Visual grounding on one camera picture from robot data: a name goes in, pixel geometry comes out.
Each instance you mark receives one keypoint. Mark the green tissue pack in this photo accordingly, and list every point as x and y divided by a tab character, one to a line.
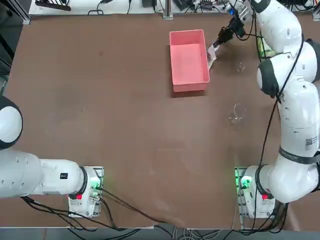
266	52

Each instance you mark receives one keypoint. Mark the aluminium frame rail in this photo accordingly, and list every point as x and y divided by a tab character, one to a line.
19	11

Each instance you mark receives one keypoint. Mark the pink plastic bin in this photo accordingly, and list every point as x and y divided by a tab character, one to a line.
187	62

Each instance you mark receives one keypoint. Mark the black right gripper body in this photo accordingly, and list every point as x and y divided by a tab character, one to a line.
237	27

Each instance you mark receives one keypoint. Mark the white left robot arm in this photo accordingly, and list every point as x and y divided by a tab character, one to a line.
20	175

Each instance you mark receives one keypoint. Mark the small glass beaker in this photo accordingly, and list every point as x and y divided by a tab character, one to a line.
241	67

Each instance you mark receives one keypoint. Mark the white tissue sheet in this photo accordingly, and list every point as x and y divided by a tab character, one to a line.
212	55

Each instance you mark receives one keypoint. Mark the large glass beaker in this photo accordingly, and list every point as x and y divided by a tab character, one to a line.
235	117

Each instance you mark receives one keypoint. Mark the black power adapter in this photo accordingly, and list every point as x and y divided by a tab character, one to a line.
182	4
149	3

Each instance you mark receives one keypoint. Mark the aluminium post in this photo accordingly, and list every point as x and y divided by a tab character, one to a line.
167	10

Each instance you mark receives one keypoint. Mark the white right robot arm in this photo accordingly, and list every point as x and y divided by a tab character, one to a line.
300	125

